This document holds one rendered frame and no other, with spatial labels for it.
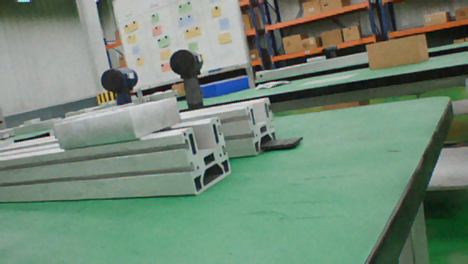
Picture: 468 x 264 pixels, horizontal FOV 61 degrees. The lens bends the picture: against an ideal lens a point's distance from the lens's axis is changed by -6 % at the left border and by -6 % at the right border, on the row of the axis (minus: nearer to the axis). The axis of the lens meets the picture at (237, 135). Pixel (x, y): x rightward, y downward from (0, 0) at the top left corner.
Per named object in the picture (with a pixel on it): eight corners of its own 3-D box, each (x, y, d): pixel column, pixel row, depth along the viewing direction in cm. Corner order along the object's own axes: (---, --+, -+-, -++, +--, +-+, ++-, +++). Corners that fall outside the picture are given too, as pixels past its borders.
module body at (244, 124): (-8, 181, 108) (-17, 151, 107) (22, 171, 117) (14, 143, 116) (256, 156, 71) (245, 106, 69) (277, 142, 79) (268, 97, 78)
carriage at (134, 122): (64, 167, 64) (53, 124, 63) (112, 149, 73) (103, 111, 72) (141, 158, 56) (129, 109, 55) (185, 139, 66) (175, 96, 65)
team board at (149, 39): (139, 182, 450) (98, 1, 421) (170, 168, 491) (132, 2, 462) (261, 176, 367) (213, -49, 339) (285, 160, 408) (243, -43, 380)
